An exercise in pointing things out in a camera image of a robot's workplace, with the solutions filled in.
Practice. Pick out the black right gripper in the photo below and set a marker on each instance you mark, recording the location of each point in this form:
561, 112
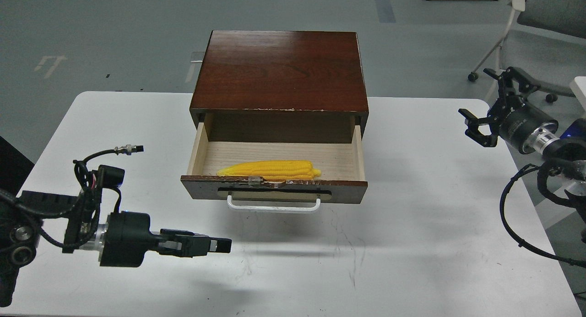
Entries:
520, 121

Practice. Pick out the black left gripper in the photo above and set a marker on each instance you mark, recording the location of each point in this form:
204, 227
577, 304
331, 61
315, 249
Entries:
128, 238

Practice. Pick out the yellow corn cob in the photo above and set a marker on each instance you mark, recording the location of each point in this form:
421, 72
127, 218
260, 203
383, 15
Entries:
274, 170

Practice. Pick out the wooden drawer with white handle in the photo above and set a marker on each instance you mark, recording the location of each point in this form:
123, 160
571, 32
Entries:
342, 179

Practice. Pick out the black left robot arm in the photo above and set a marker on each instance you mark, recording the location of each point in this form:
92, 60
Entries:
92, 220

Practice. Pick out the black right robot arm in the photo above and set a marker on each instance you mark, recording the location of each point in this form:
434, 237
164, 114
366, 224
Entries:
561, 178

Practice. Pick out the grey office chair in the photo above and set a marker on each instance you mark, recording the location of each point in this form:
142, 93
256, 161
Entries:
546, 39

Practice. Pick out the dark wooden cabinet box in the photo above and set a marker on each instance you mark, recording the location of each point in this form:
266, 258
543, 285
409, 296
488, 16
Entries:
291, 72

